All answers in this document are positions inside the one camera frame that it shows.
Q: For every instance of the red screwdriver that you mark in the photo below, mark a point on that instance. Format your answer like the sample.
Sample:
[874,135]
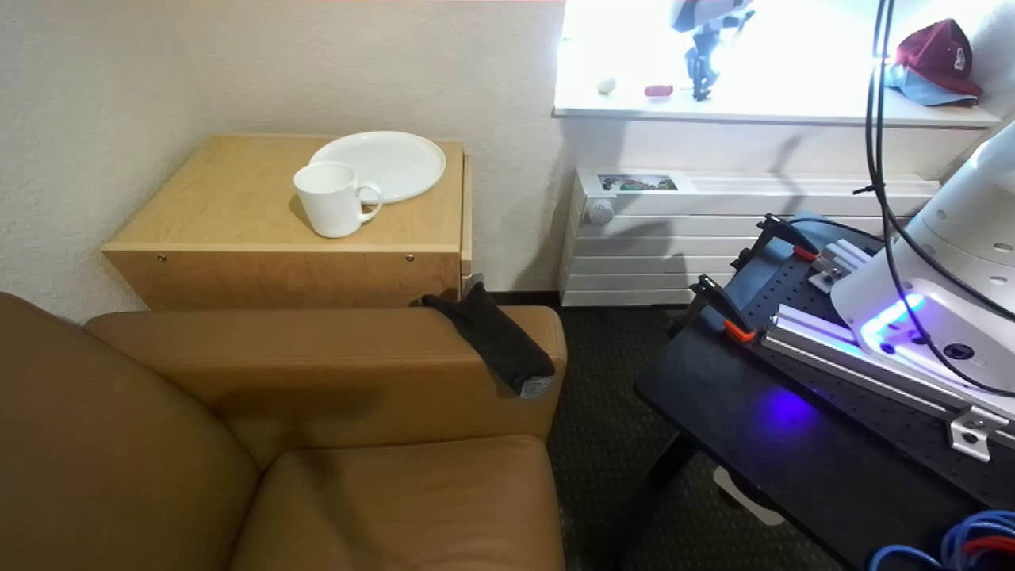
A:
[658,91]

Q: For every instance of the light wood nightstand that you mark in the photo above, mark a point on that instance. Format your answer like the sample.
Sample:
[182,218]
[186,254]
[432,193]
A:
[227,230]

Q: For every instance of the white ceramic mug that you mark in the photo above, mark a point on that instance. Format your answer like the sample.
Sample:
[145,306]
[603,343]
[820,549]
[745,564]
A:
[334,198]

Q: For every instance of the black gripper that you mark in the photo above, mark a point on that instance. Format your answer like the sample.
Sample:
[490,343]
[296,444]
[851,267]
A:
[706,19]

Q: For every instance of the white wall radiator heater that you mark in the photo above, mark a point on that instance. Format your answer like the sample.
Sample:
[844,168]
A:
[641,237]

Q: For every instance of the maroon baseball cap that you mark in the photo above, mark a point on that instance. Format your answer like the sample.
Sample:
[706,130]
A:
[932,67]

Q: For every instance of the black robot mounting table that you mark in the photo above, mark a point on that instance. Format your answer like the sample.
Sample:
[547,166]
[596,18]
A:
[848,463]

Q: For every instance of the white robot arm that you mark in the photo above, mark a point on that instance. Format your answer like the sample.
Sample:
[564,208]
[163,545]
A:
[939,294]

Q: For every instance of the dark sock on armrest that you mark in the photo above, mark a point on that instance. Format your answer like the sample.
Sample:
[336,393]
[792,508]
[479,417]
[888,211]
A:
[501,343]

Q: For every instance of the white round plate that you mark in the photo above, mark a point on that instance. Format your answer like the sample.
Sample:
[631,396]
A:
[405,166]

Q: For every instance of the tan leather armchair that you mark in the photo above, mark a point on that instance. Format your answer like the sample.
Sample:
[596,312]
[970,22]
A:
[349,437]

